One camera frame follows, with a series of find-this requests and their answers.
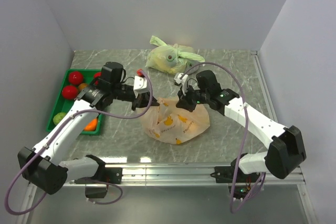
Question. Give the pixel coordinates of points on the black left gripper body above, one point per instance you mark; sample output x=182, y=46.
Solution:
x=138, y=101

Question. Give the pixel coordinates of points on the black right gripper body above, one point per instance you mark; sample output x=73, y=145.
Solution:
x=198, y=96

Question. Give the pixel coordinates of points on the orange banana-print plastic bag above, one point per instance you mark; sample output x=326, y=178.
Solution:
x=168, y=124

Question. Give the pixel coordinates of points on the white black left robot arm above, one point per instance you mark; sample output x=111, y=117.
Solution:
x=88, y=105

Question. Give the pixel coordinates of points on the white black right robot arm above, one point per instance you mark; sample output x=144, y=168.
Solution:
x=285, y=146

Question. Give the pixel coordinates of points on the green tied plastic bag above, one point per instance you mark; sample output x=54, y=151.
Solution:
x=171, y=59

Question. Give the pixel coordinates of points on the red fake apple top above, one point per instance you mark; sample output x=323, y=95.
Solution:
x=96, y=75

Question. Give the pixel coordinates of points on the red fake apple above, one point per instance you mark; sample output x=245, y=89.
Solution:
x=75, y=78
x=69, y=92
x=96, y=75

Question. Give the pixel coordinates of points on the fake orange in tray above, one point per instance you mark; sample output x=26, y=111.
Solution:
x=92, y=126

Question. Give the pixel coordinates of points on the small brown-orange fake fruit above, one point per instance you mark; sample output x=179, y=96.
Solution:
x=82, y=86

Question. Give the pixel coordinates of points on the red fake apple left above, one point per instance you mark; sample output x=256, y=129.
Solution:
x=75, y=78

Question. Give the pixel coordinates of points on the red fake apple lower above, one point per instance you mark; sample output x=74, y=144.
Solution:
x=69, y=92

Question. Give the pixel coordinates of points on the green fake apple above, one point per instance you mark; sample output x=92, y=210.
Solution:
x=58, y=117

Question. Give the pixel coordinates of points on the green plastic fruit tray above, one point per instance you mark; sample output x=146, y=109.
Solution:
x=64, y=105

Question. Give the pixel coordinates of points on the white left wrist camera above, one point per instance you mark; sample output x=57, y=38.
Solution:
x=140, y=85

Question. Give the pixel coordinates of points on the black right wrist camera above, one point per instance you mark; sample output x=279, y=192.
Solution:
x=207, y=81

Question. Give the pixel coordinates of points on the aluminium mounting rail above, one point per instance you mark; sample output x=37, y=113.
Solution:
x=183, y=175

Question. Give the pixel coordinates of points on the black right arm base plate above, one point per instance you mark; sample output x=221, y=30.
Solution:
x=225, y=174

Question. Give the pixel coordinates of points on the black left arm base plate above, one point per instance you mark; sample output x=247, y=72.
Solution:
x=111, y=175

